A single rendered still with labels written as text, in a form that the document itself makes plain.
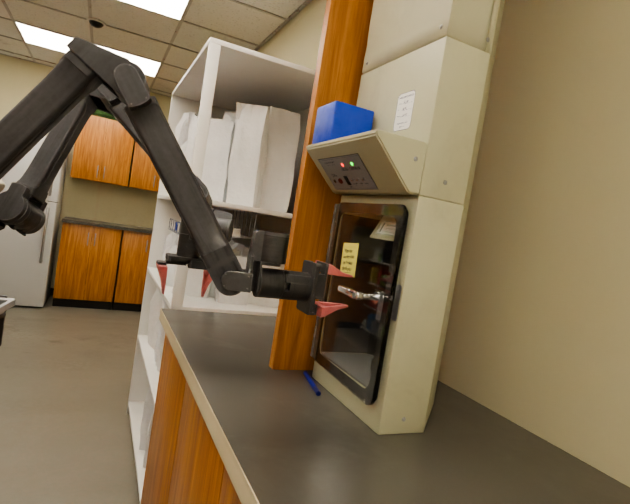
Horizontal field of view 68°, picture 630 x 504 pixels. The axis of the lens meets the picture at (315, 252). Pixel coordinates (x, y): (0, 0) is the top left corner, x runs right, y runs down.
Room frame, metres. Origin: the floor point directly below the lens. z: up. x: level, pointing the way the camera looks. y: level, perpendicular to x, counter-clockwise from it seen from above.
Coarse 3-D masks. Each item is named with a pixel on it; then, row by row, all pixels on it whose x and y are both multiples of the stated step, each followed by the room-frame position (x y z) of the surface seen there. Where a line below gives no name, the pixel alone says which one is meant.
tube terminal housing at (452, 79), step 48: (432, 48) 0.93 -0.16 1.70; (384, 96) 1.06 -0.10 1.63; (432, 96) 0.90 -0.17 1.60; (480, 96) 0.94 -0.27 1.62; (432, 144) 0.90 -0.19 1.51; (432, 192) 0.90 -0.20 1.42; (432, 240) 0.91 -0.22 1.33; (432, 288) 0.92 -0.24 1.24; (432, 336) 0.93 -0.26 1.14; (336, 384) 1.06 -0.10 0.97; (384, 384) 0.90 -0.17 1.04; (432, 384) 0.96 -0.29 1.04; (384, 432) 0.90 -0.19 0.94
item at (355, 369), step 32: (352, 224) 1.08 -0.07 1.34; (384, 224) 0.95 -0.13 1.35; (384, 256) 0.93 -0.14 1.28; (352, 288) 1.03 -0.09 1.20; (384, 288) 0.91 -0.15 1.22; (352, 320) 1.01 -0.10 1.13; (384, 320) 0.89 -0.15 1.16; (320, 352) 1.13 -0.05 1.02; (352, 352) 0.99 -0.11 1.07; (352, 384) 0.97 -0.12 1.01
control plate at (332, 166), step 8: (320, 160) 1.10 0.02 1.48; (328, 160) 1.07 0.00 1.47; (336, 160) 1.03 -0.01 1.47; (344, 160) 1.00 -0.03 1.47; (352, 160) 0.98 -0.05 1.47; (360, 160) 0.95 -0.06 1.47; (328, 168) 1.10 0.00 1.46; (336, 168) 1.06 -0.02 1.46; (344, 168) 1.03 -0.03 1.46; (352, 168) 1.00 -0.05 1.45; (360, 168) 0.97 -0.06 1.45; (328, 176) 1.12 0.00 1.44; (336, 176) 1.09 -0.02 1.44; (352, 176) 1.02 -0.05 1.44; (360, 176) 0.99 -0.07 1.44; (368, 176) 0.96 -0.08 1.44; (336, 184) 1.12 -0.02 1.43; (344, 184) 1.08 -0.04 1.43; (352, 184) 1.05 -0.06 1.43; (360, 184) 1.02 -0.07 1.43; (368, 184) 0.99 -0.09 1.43
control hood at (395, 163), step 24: (312, 144) 1.11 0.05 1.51; (336, 144) 0.99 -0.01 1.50; (360, 144) 0.91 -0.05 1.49; (384, 144) 0.85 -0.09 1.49; (408, 144) 0.87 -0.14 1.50; (384, 168) 0.89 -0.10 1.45; (408, 168) 0.88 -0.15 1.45; (336, 192) 1.15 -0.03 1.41; (360, 192) 1.05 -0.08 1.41; (384, 192) 0.96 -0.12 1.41; (408, 192) 0.88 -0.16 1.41
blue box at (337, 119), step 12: (324, 108) 1.08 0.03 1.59; (336, 108) 1.03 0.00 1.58; (348, 108) 1.05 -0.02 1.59; (360, 108) 1.06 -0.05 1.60; (324, 120) 1.07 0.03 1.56; (336, 120) 1.04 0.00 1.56; (348, 120) 1.05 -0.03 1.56; (360, 120) 1.06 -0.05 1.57; (372, 120) 1.07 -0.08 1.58; (324, 132) 1.07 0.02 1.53; (336, 132) 1.04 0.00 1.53; (348, 132) 1.05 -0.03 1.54; (360, 132) 1.06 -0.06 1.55
